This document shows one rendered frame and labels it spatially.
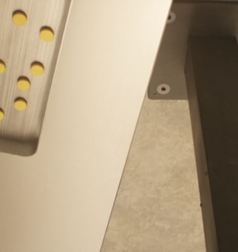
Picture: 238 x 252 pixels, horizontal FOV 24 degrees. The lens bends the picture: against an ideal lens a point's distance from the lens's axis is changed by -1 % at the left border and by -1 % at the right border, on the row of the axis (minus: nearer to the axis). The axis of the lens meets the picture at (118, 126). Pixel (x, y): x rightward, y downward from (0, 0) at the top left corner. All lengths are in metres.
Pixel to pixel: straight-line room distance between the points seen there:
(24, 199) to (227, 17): 0.90
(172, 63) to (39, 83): 0.98
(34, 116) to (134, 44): 0.11
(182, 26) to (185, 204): 0.69
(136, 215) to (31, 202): 1.32
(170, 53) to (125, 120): 0.93
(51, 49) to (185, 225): 1.54
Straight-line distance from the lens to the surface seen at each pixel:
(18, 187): 0.56
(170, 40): 1.39
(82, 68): 0.45
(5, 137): 0.51
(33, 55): 0.45
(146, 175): 1.73
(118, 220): 1.90
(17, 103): 0.48
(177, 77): 1.46
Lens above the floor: 1.16
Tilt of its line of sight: 47 degrees down
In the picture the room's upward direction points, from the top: 179 degrees counter-clockwise
